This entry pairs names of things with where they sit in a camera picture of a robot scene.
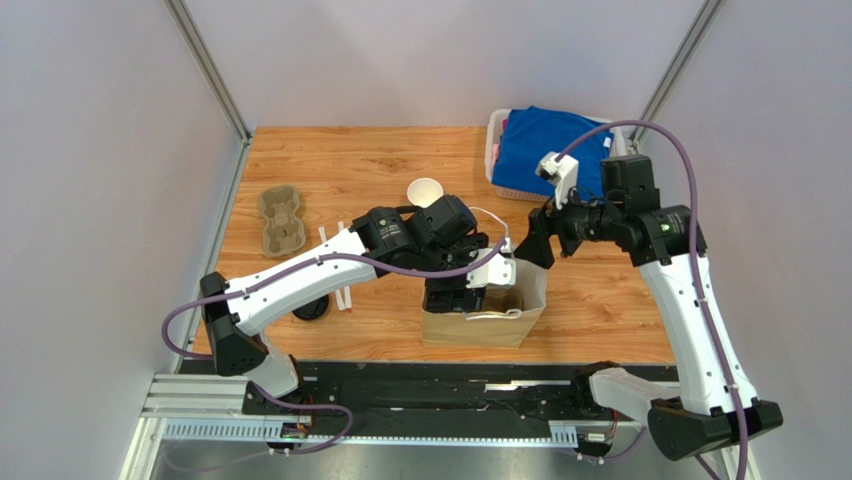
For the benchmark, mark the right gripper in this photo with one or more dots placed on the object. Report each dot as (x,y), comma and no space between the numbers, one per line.
(554,230)

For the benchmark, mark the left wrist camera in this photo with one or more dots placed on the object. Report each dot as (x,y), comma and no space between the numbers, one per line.
(499,271)

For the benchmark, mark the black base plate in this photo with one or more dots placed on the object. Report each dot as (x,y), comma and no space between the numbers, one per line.
(468,401)

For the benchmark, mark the white plastic basket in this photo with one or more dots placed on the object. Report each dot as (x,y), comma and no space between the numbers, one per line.
(495,129)

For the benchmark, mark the brown paper bag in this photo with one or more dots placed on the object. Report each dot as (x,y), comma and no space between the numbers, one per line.
(487,329)

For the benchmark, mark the blue folded towel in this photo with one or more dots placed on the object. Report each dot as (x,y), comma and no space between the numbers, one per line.
(532,133)

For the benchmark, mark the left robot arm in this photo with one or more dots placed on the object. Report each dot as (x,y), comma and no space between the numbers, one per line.
(436,242)

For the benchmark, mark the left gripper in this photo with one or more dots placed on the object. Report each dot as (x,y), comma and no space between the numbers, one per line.
(441,298)

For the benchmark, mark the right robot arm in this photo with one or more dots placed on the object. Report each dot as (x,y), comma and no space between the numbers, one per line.
(715,405)

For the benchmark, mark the aluminium frame rail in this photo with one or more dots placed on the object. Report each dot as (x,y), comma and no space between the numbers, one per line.
(204,406)

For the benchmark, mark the paper coffee cup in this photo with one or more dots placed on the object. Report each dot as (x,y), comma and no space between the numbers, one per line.
(500,300)
(422,192)

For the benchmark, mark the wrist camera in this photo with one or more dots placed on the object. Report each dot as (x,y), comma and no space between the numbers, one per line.
(561,172)
(499,271)

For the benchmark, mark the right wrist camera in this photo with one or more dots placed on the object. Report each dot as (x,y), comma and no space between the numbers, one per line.
(561,172)

